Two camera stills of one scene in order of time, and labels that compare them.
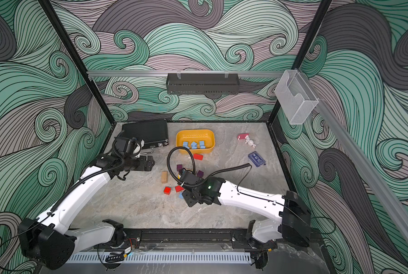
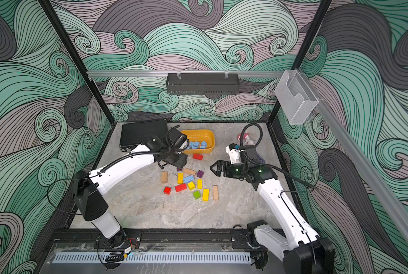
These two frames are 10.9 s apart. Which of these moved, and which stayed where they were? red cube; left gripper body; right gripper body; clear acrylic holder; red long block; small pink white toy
Moved: left gripper body; right gripper body
Stayed: clear acrylic holder; red long block; small pink white toy; red cube
